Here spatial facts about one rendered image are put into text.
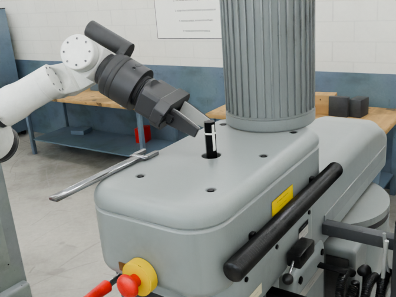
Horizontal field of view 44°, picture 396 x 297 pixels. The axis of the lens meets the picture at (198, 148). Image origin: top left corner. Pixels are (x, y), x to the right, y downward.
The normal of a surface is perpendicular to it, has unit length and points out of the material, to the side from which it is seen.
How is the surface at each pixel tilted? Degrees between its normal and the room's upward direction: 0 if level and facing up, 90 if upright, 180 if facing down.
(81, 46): 68
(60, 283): 0
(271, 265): 90
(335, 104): 90
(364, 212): 0
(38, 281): 0
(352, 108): 90
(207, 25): 90
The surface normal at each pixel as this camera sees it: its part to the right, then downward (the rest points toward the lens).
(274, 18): 0.04, 0.33
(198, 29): -0.55, 0.31
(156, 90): 0.40, -0.79
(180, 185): -0.07, -0.94
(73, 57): -0.14, -0.05
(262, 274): 0.83, 0.12
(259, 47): -0.34, 0.33
